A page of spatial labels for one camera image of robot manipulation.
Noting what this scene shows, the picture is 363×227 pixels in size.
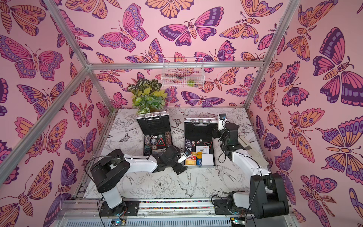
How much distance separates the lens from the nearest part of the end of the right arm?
637 mm

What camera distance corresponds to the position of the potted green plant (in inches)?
35.8

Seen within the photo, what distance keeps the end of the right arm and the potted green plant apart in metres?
0.46
